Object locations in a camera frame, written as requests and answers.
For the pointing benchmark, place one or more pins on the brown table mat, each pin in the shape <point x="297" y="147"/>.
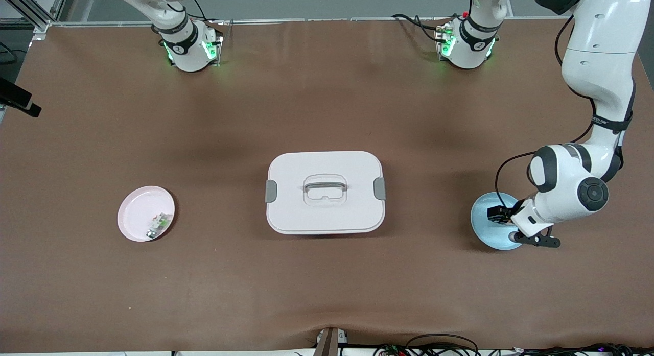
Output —
<point x="327" y="274"/>

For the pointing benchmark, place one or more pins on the green and white switch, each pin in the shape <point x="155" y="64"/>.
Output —
<point x="162" y="221"/>

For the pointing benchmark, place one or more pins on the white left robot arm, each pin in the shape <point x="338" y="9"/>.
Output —
<point x="598" y="65"/>

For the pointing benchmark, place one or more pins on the aluminium frame post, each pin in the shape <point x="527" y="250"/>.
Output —
<point x="36" y="11"/>

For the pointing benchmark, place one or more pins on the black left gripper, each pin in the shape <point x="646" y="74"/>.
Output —
<point x="502" y="213"/>

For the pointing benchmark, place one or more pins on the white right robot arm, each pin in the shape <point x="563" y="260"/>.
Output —
<point x="184" y="44"/>

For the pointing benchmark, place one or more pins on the pink round plate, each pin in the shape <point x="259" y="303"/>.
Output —
<point x="135" y="218"/>

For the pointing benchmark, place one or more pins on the metal table edge rail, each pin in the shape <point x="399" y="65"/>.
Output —
<point x="306" y="20"/>

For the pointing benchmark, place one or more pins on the white lidded storage box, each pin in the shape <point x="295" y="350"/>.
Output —
<point x="347" y="218"/>

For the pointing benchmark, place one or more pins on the grey box latch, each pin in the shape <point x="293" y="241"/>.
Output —
<point x="271" y="191"/>
<point x="379" y="188"/>

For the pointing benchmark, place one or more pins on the light blue round plate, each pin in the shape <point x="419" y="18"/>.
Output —
<point x="490" y="233"/>

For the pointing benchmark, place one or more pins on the metal table edge bracket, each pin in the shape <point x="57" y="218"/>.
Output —
<point x="329" y="341"/>

